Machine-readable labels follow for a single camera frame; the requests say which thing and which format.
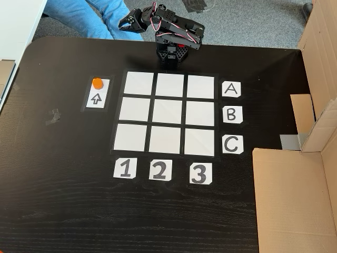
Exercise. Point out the white arrow paper sheet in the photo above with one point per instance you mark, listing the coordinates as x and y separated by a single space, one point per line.
96 99

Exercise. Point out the clear tape scraps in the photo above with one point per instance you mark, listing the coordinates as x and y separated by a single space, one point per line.
54 117

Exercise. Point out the paper sheet number 2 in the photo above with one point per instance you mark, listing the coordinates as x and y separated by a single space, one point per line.
160 170

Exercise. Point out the person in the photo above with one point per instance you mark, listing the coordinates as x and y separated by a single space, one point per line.
87 18

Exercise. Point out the brown cardboard screen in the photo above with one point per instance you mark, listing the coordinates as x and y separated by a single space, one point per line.
289 200

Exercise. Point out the black chair caster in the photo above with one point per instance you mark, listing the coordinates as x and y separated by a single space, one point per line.
307 10

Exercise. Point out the paper sheet letter A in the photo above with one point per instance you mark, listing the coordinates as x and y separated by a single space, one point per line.
231 89

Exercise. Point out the paper sheet letter B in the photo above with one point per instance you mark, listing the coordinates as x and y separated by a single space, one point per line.
232 114

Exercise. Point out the paper sheet number 1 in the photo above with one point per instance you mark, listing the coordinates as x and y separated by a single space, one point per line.
125 168

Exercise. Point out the round orange token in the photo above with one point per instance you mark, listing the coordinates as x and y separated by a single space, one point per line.
97 83

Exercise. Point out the white nine-square grid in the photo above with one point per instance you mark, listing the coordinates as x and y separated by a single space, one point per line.
168 113

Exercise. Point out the paper sheet number 3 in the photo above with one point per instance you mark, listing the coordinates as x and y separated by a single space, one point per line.
201 173

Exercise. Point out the white desk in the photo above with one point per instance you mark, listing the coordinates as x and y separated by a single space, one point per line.
15 31

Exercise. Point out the paper sheet letter C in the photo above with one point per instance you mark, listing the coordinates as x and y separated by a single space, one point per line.
232 144

